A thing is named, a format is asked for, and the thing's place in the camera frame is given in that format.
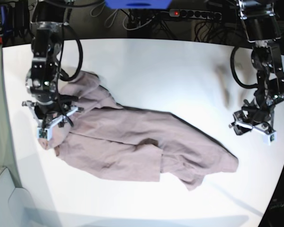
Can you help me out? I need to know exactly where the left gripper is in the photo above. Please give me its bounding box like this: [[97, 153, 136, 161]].
[[233, 101, 274, 136]]

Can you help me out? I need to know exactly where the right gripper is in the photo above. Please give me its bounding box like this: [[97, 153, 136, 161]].
[[34, 99, 71, 123]]

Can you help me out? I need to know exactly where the mauve pink t-shirt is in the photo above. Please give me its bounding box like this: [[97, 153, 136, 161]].
[[39, 71, 239, 191]]

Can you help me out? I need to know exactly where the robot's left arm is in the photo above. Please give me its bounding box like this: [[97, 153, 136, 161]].
[[230, 0, 284, 140]]

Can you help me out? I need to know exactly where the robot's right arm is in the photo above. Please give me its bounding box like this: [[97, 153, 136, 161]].
[[26, 0, 83, 126]]

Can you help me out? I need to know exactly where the blue box overhead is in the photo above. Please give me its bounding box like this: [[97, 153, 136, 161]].
[[105, 0, 172, 9]]

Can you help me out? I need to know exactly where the black power strip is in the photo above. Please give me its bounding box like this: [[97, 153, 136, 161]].
[[169, 9, 222, 21]]

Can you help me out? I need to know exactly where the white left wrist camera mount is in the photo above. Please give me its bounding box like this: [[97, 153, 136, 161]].
[[229, 110, 277, 145]]

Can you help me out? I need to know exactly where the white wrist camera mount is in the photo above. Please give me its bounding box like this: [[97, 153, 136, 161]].
[[229, 110, 277, 145], [22, 100, 84, 141]]

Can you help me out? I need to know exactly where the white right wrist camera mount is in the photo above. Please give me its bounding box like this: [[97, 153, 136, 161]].
[[22, 100, 84, 141]]

